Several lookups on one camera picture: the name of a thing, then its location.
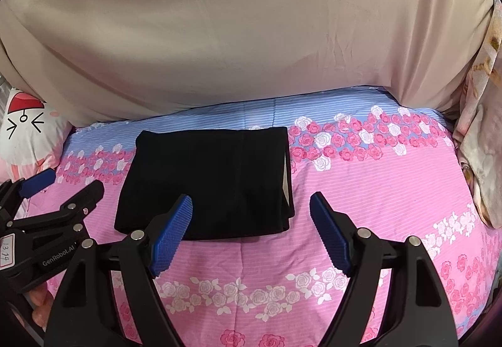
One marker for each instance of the pink floral bed sheet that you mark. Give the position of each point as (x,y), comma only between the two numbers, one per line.
(353,194)

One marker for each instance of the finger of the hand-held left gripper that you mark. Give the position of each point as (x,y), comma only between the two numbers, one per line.
(37,182)
(66,209)

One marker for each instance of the beige floral cloth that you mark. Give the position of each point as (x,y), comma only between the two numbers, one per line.
(482,127)

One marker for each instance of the person's left hand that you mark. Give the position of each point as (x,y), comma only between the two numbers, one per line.
(41,304)

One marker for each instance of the black pants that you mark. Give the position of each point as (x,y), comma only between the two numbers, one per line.
(204,182)

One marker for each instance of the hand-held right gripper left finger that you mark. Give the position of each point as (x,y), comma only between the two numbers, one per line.
(172,237)

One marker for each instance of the white cartoon face pillow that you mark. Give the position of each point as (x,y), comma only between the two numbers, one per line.
(31,127)

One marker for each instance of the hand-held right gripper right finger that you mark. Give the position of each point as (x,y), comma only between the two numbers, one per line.
(329,229)

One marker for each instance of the beige quilt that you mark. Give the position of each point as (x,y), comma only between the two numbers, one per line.
(243,25)

